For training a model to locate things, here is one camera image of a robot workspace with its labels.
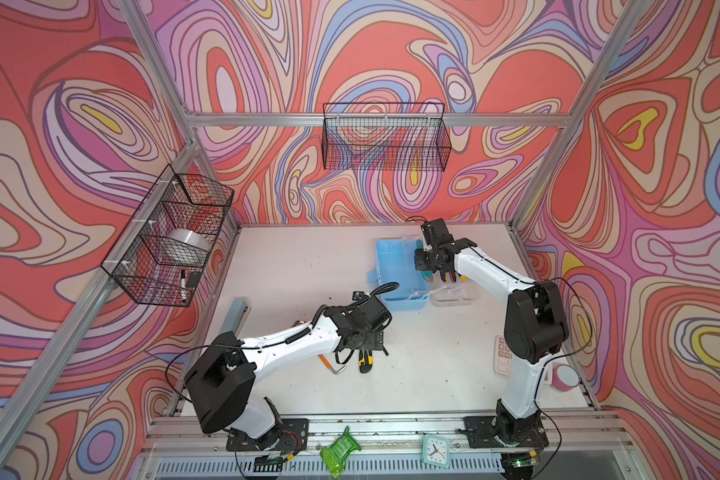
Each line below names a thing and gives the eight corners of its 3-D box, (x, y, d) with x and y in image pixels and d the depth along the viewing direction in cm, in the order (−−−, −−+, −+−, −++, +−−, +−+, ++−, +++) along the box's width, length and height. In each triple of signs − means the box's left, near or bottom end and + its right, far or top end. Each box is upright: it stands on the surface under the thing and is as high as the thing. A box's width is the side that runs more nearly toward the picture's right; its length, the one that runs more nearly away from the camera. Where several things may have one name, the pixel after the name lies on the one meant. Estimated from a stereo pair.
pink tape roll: (544, 387, 83) (555, 380, 78) (546, 368, 86) (557, 360, 81) (566, 396, 81) (579, 390, 77) (567, 376, 85) (579, 369, 80)
